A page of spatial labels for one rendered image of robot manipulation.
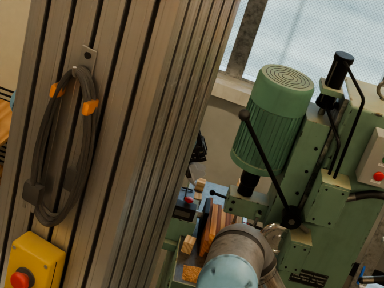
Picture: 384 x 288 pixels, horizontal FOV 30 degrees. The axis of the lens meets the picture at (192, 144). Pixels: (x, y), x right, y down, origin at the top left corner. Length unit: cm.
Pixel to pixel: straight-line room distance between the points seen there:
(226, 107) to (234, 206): 141
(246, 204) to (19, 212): 114
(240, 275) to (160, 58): 51
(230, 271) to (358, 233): 99
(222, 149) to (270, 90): 173
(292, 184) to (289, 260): 23
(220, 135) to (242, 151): 156
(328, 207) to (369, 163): 18
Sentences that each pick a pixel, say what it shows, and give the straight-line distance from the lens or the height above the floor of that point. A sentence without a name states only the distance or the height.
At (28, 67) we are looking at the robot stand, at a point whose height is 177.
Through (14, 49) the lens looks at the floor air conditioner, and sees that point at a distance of 361.
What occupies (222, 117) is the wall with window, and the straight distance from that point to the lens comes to 372.
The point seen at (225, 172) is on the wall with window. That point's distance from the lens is 386.
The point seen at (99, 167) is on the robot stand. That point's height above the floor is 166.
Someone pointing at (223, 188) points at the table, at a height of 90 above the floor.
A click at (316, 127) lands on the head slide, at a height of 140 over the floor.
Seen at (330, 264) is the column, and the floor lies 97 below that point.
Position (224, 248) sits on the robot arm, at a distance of 144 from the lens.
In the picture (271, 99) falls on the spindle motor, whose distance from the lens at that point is 211.
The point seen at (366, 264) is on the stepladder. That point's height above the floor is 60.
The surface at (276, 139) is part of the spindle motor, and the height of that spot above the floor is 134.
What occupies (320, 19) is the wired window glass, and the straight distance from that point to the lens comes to 355.
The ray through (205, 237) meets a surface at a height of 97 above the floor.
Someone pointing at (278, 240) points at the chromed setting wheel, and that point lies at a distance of 229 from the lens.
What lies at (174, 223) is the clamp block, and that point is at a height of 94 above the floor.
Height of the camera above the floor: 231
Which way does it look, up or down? 29 degrees down
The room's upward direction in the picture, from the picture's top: 18 degrees clockwise
